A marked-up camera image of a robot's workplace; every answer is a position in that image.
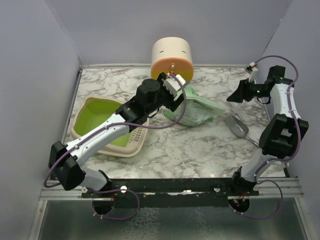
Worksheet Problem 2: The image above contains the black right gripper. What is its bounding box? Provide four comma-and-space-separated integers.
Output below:
227, 78, 271, 103

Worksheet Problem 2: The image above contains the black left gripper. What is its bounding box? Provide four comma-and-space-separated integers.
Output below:
146, 73, 186, 116

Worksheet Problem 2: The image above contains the grey plastic bag clip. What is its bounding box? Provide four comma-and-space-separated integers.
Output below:
229, 102, 244, 121

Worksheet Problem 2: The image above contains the silver metal scoop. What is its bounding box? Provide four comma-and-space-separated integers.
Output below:
224, 115, 259, 148

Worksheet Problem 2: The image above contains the green cat litter bag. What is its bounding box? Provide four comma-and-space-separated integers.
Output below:
178, 87, 226, 127

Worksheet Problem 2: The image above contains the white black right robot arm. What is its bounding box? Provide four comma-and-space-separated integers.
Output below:
226, 65, 309, 196

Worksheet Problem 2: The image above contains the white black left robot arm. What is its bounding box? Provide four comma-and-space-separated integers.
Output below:
47, 72, 186, 198

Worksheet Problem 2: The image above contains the beige green litter box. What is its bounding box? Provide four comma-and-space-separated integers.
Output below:
70, 96, 148, 158

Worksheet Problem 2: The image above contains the cream round drawer cabinet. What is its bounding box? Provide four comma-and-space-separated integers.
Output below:
150, 36, 194, 83

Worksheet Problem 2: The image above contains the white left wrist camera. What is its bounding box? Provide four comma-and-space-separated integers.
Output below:
163, 72, 187, 97

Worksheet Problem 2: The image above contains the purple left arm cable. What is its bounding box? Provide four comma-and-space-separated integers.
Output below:
43, 72, 188, 189

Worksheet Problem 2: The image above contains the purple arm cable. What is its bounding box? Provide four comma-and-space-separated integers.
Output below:
43, 72, 188, 189
252, 55, 302, 161

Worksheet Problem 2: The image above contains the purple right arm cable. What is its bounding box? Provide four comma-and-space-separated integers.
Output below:
252, 55, 302, 161

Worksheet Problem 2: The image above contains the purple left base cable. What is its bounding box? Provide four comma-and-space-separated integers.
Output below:
87, 188, 140, 221

